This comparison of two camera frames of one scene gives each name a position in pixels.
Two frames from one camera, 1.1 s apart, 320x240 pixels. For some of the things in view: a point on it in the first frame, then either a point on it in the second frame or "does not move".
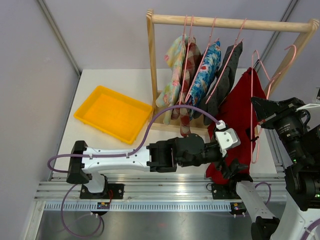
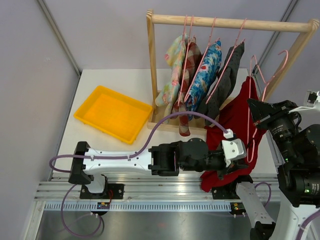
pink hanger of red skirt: x=263 y=125 to x=257 y=89
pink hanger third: x=202 y=58 does not move
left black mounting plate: x=111 y=191 does not move
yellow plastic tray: x=120 y=116 does not move
